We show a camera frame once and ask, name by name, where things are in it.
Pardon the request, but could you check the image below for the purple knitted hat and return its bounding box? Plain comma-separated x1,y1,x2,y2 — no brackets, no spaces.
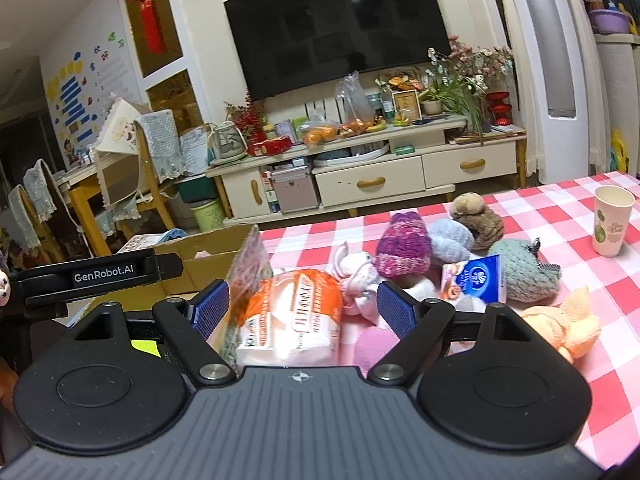
374,211,432,280

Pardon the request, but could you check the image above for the blue white tissue pack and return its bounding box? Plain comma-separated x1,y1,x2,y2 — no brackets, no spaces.
439,255,506,304

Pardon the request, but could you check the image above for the light blue knitted toy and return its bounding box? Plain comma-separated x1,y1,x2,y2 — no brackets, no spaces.
427,218,475,263

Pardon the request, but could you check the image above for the orange plastic bread bag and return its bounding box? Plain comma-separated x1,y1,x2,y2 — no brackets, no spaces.
235,269,343,368

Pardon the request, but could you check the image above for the green knitted toy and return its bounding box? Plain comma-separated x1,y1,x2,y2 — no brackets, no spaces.
488,238,562,304

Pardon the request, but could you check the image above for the orange plush toy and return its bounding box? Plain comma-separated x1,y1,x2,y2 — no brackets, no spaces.
521,287,601,363

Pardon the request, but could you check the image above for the cardboard box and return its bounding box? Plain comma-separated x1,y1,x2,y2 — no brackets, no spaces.
89,228,246,311

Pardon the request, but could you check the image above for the clear patterned plastic bag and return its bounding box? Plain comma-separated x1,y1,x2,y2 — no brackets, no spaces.
207,224,273,372

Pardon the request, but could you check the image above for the white printed box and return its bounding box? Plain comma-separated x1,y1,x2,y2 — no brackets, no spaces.
118,233,166,254

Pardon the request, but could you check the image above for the green waste bin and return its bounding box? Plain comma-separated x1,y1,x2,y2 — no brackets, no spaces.
190,198,226,232

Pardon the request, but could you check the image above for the brown plush monkey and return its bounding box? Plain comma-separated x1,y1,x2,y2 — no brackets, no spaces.
449,193,504,252

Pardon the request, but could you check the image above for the pink checkered tablecloth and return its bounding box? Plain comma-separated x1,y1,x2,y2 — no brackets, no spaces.
262,172,639,467

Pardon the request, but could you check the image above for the wooden chair with lace cover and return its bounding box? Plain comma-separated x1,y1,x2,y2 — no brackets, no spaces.
66,122,175,256

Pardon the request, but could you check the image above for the pink storage box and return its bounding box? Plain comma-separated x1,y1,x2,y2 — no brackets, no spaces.
271,166,319,212

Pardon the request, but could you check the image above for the cream TV cabinet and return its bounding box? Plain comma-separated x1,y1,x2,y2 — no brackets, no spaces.
206,116,527,224

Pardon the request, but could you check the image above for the red gift box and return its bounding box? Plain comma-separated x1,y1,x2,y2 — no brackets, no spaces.
248,136,293,157

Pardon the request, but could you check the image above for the red berry plant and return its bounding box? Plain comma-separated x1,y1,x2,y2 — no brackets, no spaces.
224,93,267,144

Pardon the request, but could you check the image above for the bag of oranges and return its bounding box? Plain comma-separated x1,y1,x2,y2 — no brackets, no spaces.
300,122,340,148

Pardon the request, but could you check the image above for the framed picture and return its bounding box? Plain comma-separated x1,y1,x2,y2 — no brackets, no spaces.
393,90,422,122

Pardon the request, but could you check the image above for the paper cup green print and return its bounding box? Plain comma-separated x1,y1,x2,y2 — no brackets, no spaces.
592,185,637,258

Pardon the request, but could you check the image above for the red vase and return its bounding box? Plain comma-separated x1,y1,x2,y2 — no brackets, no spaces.
486,91,512,127

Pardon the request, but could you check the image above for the potted flower plant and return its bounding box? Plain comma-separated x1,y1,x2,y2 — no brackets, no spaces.
419,36,514,138

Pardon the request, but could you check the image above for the yellow detergent bottle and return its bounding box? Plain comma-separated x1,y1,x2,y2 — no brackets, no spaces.
610,129,629,172

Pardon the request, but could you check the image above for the black flat television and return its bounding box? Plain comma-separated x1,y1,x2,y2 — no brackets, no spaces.
224,0,450,100

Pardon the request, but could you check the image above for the white tower air conditioner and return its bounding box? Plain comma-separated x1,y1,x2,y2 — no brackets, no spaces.
514,0,589,184

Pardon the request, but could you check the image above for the purple basin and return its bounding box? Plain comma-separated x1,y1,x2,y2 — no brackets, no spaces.
588,9,631,35

